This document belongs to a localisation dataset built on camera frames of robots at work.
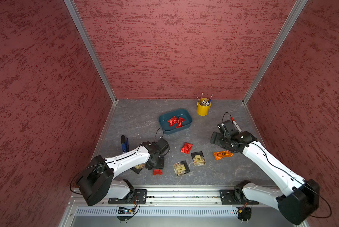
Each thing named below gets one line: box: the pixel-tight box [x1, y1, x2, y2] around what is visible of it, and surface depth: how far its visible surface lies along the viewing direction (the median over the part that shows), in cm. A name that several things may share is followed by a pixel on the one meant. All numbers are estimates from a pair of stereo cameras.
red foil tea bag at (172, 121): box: [167, 115, 178, 127], surface depth 105 cm
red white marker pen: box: [230, 116, 243, 134], surface depth 106 cm
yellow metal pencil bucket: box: [196, 97, 212, 117], surface depth 108 cm
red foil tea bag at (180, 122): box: [175, 116, 186, 129], surface depth 105 cm
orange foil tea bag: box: [213, 149, 234, 161], surface depth 89 cm
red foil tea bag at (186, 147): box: [180, 141, 193, 155], surface depth 91 cm
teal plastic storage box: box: [158, 108, 193, 135], surface depth 106 cm
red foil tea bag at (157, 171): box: [152, 169, 163, 176], surface depth 82 cm
